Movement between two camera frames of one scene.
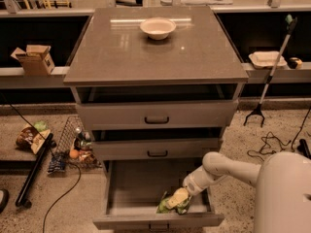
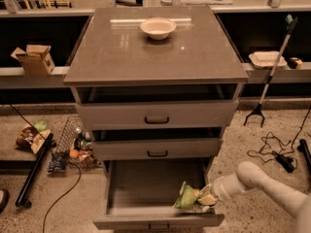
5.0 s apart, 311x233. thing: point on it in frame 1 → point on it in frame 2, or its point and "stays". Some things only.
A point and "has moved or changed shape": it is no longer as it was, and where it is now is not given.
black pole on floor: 22,197 stays
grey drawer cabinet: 155,87 stays
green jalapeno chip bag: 181,208 has moved or changed shape
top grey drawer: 150,116 stays
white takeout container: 266,59 stays
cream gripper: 193,185 → 219,187
